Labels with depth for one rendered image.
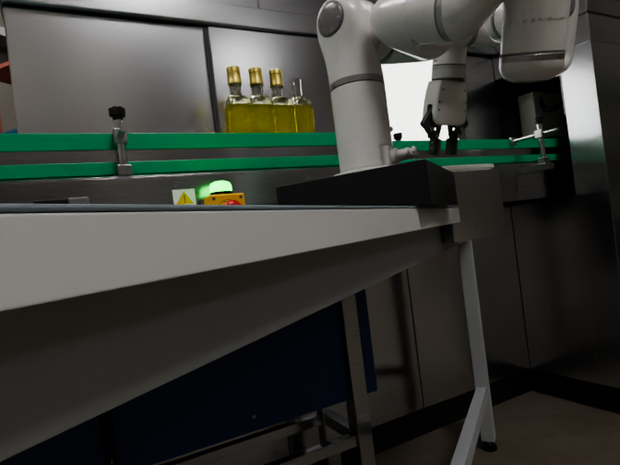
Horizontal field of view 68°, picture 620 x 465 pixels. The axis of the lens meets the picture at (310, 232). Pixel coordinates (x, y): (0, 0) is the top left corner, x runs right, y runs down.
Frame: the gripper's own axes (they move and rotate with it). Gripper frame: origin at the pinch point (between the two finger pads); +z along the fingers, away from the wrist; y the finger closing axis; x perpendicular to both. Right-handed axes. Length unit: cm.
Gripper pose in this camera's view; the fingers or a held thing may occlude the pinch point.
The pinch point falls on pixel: (443, 147)
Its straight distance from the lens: 116.4
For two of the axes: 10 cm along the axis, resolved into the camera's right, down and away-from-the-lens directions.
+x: 4.9, 1.9, -8.5
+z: -0.1, 9.8, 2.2
